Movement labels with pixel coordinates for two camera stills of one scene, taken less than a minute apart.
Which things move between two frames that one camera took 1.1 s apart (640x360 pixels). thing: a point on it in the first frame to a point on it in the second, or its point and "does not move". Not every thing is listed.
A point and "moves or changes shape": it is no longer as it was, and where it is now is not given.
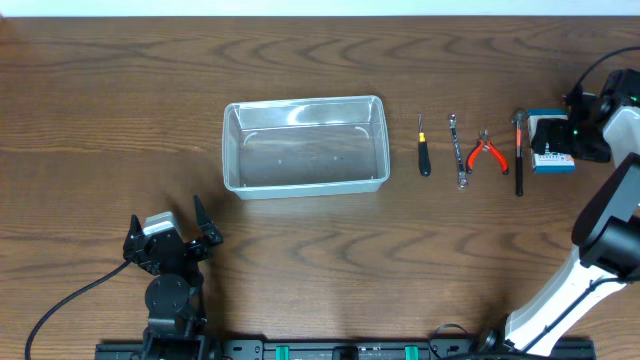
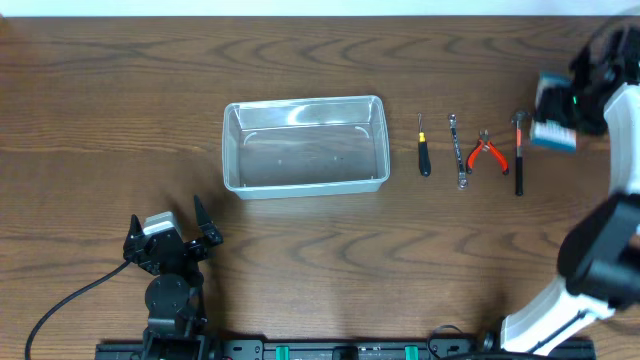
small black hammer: x=518 y=118 does not move
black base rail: x=344 y=350 does not move
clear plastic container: x=305 y=147 does not move
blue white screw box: x=556 y=163 moves or changes shape
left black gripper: x=170 y=248 does not move
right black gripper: x=552 y=138 to x=588 y=70
